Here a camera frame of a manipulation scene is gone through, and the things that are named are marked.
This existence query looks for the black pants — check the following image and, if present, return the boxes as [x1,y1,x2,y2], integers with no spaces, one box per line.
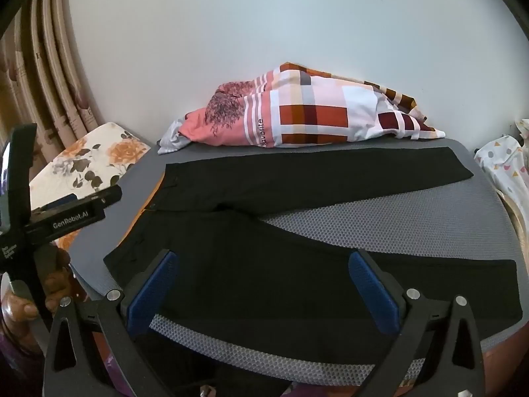
[105,147,527,365]

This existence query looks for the person's left hand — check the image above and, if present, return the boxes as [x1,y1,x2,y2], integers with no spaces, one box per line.
[1,238,71,354]

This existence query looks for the floral orange cushion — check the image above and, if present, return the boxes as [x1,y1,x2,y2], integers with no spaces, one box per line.
[28,121,152,253]

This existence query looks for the brown striped curtain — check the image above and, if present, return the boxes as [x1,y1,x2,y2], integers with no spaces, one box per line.
[1,0,99,171]

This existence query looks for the grey mesh mattress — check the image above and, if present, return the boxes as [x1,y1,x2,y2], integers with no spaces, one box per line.
[70,139,528,396]

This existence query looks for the grey cloth under pillow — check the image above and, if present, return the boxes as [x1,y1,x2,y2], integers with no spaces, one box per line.
[158,118,191,155]

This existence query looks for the white triangle-print blanket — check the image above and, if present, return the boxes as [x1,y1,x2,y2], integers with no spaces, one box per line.
[474,118,529,227]

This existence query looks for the pink checkered pillow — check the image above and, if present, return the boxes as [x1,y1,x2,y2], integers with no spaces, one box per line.
[177,63,445,148]

